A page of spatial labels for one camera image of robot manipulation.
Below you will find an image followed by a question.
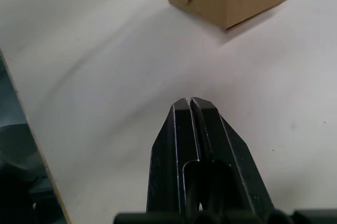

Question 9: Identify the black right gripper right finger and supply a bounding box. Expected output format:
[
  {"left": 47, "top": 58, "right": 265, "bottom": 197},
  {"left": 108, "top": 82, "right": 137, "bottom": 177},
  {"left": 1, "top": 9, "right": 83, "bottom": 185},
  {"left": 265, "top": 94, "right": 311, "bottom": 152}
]
[{"left": 190, "top": 96, "right": 272, "bottom": 216}]

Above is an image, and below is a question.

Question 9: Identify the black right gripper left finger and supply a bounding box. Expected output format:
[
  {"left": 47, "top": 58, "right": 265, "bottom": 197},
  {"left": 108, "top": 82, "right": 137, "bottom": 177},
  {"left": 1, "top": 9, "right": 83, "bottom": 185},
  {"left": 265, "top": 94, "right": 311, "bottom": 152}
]
[{"left": 146, "top": 98, "right": 203, "bottom": 216}]

